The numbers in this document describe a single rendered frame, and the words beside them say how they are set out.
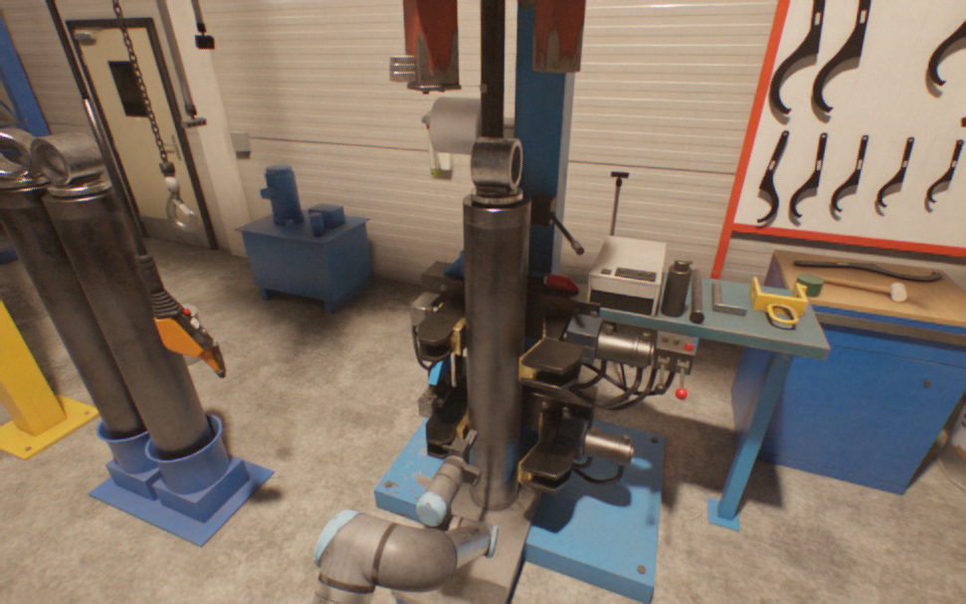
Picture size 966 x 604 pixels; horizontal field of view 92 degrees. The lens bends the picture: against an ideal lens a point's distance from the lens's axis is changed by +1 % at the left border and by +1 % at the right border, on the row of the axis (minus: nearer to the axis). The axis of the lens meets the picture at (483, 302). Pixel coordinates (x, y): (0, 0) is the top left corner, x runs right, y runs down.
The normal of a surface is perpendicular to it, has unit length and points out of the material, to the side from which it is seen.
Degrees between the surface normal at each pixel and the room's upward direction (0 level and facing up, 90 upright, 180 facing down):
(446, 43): 90
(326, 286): 90
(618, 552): 0
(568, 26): 90
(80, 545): 0
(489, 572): 0
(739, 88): 90
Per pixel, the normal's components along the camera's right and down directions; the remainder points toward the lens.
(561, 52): 0.44, 0.43
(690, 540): 0.00, -0.88
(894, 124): -0.36, 0.44
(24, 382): 0.93, 0.17
